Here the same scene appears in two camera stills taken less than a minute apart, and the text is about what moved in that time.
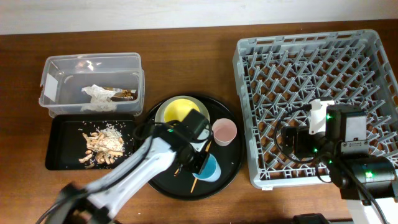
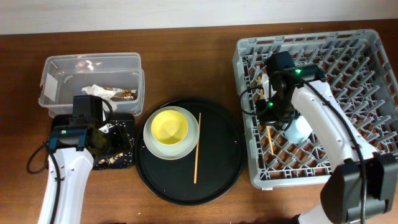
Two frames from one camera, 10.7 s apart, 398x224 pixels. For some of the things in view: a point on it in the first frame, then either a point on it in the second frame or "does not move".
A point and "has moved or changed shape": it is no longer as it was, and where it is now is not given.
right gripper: [300, 135] → [265, 118]
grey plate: [199, 144] has moved or changed shape
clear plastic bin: [92, 84] does not move
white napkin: [100, 100] does not move
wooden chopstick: [206, 150] has moved or changed shape
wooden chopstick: [194, 184] → [268, 129]
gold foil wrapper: [123, 94] does not move
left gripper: [198, 166] → [122, 142]
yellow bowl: [178, 109] has moved or changed shape
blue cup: [211, 170] has moved or changed shape
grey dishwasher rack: [275, 73] does not move
